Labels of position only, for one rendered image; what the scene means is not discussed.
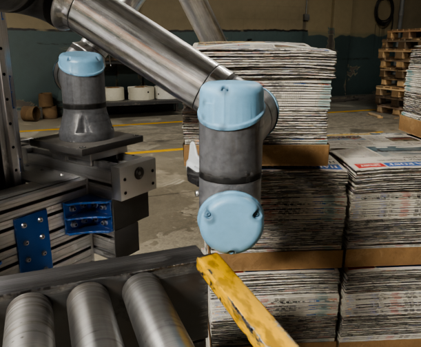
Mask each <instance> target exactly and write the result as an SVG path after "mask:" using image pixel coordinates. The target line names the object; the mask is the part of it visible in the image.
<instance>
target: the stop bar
mask: <svg viewBox="0 0 421 347"><path fill-rule="evenodd" d="M196 268H197V270H198V271H199V273H200V274H201V275H202V276H203V278H204V280H205V281H206V282H207V283H208V285H209V287H210V288H211V289H212V290H213V292H214V293H215V295H216V296H217V298H218V299H219V300H220V302H221V303H222V304H223V306H224V307H225V308H226V310H227V312H228V313H229V314H230V315H231V316H232V318H233V320H234V321H235V322H236V323H237V325H238V327H239V328H240V329H241V330H242V332H243V333H244V335H245V336H246V338H247V339H248V340H249V342H250V343H251V345H252V346H253V347H300V346H299V345H298V344H297V343H296V342H295V341H294V339H293V338H292V337H291V336H290V335H289V333H288V332H287V331H286V330H285V329H284V328H283V327H282V326H281V325H280V324H279V322H278V321H277V320H276V319H275V318H274V316H273V315H272V314H271V313H270V312H269V311H268V310H267V309H266V308H265V307H264V305H263V304H262V303H261V302H260V301H259V299H258V298H257V297H256V296H255V295H254V294H253V293H252V292H251V291H250V289H249V288H248V287H247V286H246V285H245V284H244V282H243V281H242V280H241V279H240V278H239V276H237V274H235V272H234V271H233V270H232V269H231V268H230V267H229V265H228V264H227V263H226V262H225V261H224V259H223V258H222V257H221V256H220V255H219V254H218V253H210V254H206V255H200V256H198V257H197V258H196Z"/></svg>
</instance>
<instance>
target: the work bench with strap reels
mask: <svg viewBox="0 0 421 347"><path fill-rule="evenodd" d="M110 60H111V64H123V63H122V62H120V61H118V60H116V59H115V58H114V57H112V58H110ZM110 60H109V58H105V64H110ZM127 88H128V97H124V87H105V97H106V107H111V106H126V105H155V104H170V103H175V110H174V111H175V112H179V110H178V104H179V103H183V102H181V101H180V100H178V99H177V98H175V97H173V96H172V95H171V94H169V93H167V92H166V91H164V90H162V89H161V88H160V87H158V86H157V85H155V86H154V87H153V86H146V85H144V86H131V87H127Z"/></svg>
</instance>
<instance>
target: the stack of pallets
mask: <svg viewBox="0 0 421 347"><path fill-rule="evenodd" d="M387 32H388V33H387V39H383V40H382V48H397V49H378V51H379V53H378V58H381V59H380V61H381V64H380V75H379V76H381V79H382V82H381V84H380V85H377V86H376V101H375V103H376V104H377V106H378V108H377V111H376V112H378V113H387V112H393V113H392V114H391V115H394V116H400V114H401V113H402V112H403V109H402V108H403V107H404V106H403V100H404V99H403V98H405V96H404V93H406V92H404V91H408V90H404V89H406V88H405V87H406V85H404V84H405V82H406V78H405V77H408V76H406V75H407V71H406V70H408V69H409V61H410V59H411V57H409V56H412V55H410V54H412V51H411V50H416V49H421V48H415V47H414V46H415V45H417V42H418V45H421V28H414V29H399V30H387ZM399 32H403V35H402V38H398V33H399ZM393 42H398V47H393ZM390 52H396V55H395V56H389V53H390ZM391 61H394V62H396V65H391ZM391 71H396V74H391ZM391 81H398V82H397V83H392V84H391ZM387 90H392V92H387ZM386 99H391V101H386ZM387 108H391V109H392V110H387Z"/></svg>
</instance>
